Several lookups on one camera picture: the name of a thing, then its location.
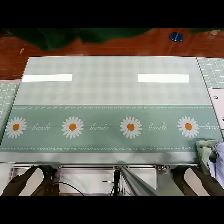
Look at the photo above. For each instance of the silver frame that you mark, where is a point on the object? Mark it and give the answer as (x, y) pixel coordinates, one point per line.
(140, 186)

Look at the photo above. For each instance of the lavender garment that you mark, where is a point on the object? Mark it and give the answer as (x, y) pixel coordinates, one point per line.
(218, 163)

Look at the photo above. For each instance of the blue round disc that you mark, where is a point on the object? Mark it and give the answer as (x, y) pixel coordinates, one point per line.
(176, 36)

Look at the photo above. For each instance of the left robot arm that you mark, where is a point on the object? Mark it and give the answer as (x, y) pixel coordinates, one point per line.
(20, 182)

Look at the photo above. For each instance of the pale green garment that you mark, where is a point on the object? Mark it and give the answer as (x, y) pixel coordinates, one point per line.
(202, 151)

